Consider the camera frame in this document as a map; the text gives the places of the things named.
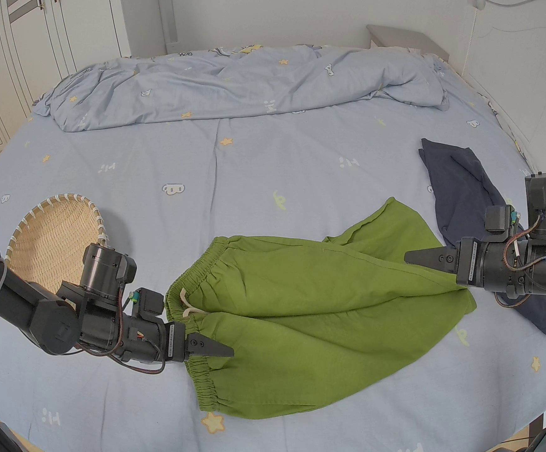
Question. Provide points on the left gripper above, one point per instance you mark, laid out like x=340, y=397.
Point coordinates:
x=150, y=342

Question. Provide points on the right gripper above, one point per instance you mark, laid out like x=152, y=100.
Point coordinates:
x=484, y=264

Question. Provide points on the green shorts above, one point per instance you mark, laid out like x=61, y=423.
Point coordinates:
x=301, y=299

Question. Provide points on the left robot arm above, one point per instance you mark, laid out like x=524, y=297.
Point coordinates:
x=19, y=299

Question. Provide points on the dark blue garment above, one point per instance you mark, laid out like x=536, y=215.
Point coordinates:
x=461, y=191

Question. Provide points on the bed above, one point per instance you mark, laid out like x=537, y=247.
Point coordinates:
x=301, y=158

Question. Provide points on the round woven basket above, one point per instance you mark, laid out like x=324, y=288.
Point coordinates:
x=51, y=238

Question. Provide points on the grey bedside table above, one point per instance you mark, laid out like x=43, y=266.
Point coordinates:
x=404, y=38

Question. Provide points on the pale blue quilt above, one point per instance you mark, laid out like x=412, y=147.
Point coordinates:
x=207, y=87

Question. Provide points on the white wardrobe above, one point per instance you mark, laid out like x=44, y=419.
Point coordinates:
x=19, y=40

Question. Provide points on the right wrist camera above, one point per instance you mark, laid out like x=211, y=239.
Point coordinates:
x=498, y=219

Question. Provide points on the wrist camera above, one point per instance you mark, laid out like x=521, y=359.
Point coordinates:
x=150, y=304
x=498, y=219

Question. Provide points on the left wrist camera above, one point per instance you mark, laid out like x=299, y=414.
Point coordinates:
x=150, y=304

